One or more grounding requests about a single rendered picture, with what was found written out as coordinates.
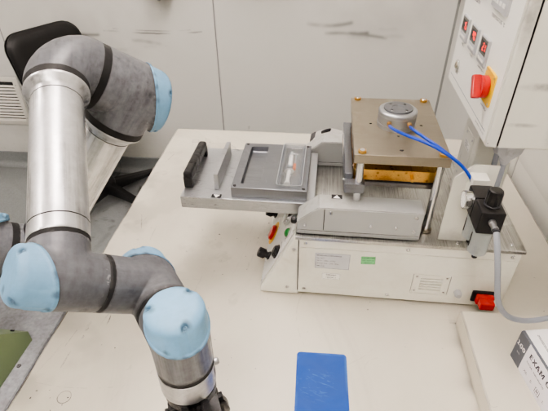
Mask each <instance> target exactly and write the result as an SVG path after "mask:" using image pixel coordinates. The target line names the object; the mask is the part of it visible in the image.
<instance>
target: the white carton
mask: <svg viewBox="0 0 548 411"><path fill-rule="evenodd" d="M510 356H511V358H512V360H513V361H514V362H515V365H516V366H517V368H518V370H519V371H520V373H521V375H522V377H523V379H524V381H525V382H526V384H527V385H528V388H529V390H530V391H531V392H532V394H533V397H534V398H535V400H536V402H537V403H538V405H539V407H540V409H541V411H548V329H532V330H522V332H521V334H520V336H519V338H518V340H517V342H516V344H515V346H514V348H513V350H512V352H511V354H510Z"/></svg>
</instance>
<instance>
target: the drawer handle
mask: <svg viewBox="0 0 548 411"><path fill-rule="evenodd" d="M207 156H208V149H207V145H206V142H205V141H200V142H199V143H198V145H197V147H196V149H195V151H194V152H193V154H192V156H191V158H190V160H189V162H188V164H187V166H186V168H185V170H184V172H183V182H184V187H186V188H193V186H194V182H193V177H194V175H195V173H196V172H197V169H198V166H199V165H200V163H201V160H202V158H203V157H207Z"/></svg>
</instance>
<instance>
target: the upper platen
mask: <svg viewBox="0 0 548 411"><path fill-rule="evenodd" d="M351 153H352V170H353V176H352V178H353V179H354V178H355V177H356V163H354V162H353V147H352V131H351ZM435 169H436V167H427V166H395V165H378V164H365V170H364V177H363V179H364V180H365V186H378V187H393V188H423V189H431V186H432V183H433V179H434V176H435Z"/></svg>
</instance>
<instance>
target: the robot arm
mask: <svg viewBox="0 0 548 411"><path fill-rule="evenodd" d="M22 94H23V96H24V99H25V101H26V102H27V103H28V105H29V142H28V171H27V200H26V222H25V224H23V223H13V222H9V220H10V218H9V214H6V213H0V278H1V279H0V294H1V298H2V301H3V302H4V303H5V304H6V305H7V306H8V307H11V308H15V309H21V310H27V311H37V312H93V313H108V314H131V315H133V316H134V317H135V319H136V321H137V324H138V326H139V328H140V329H141V331H142V333H143V335H144V337H145V339H146V341H147V343H148V346H149V348H150V351H151V353H152V358H153V361H154V364H155V367H156V370H157V376H158V380H159V383H160V386H161V391H162V393H163V395H164V397H165V398H166V400H167V402H168V403H167V405H168V409H165V411H230V406H229V403H228V399H227V398H226V396H224V395H223V393H222V392H221V391H220V392H218V388H217V387H216V386H217V384H216V370H215V365H218V364H219V358H218V357H215V358H214V352H213V346H212V340H211V334H210V316H209V313H208V311H207V310H206V305H205V302H204V300H203V298H202V297H201V296H200V295H199V294H198V293H197V292H194V291H192V290H190V289H189V288H186V287H184V285H183V283H182V281H181V280H180V279H179V277H178V275H177V274H176V271H175V268H174V267H173V265H172V264H171V262H170V261H169V260H168V259H166V257H165V256H164V255H163V253H162V252H161V251H160V250H158V249H156V248H154V247H151V246H141V247H139V248H136V249H135V248H134V249H131V250H129V251H127V252H126V253H124V254H123V255H122V256H118V255H112V254H101V253H96V252H92V250H91V221H90V212H91V210H92V208H93V206H94V204H95V203H96V201H97V199H98V198H99V195H100V193H101V192H102V191H103V189H104V186H105V185H106V183H107V182H108V180H109V178H110V176H111V174H112V173H113V171H114V169H115V167H116V166H117V163H118V162H119V161H120V159H121V157H122V155H123V153H124V152H125V150H126V148H127V146H128V144H135V143H138V142H139V141H140V140H141V139H142V137H143V135H144V133H145V131H148V132H157V131H159V130H160V129H161V128H162V127H163V126H164V125H165V123H166V120H167V118H168V116H169V114H170V108H171V104H172V86H171V83H170V79H169V78H168V76H167V75H166V74H165V73H164V72H162V71H161V70H160V69H158V68H155V67H153V66H152V65H151V64H150V63H148V62H143V61H142V60H138V59H136V58H135V57H133V56H131V55H127V54H126V53H124V52H122V51H119V50H118V49H115V48H113V47H111V46H109V45H106V44H104V43H102V42H101V41H99V40H97V39H95V38H91V37H88V36H84V35H67V36H63V37H60V38H55V39H53V40H51V41H49V42H48V43H46V44H44V45H43V46H41V47H40V48H38V49H37V50H36V52H35V53H34V54H33V55H32V56H31V57H30V59H29V61H28V63H27V64H26V67H25V69H24V74H23V81H22ZM85 121H86V123H85Z"/></svg>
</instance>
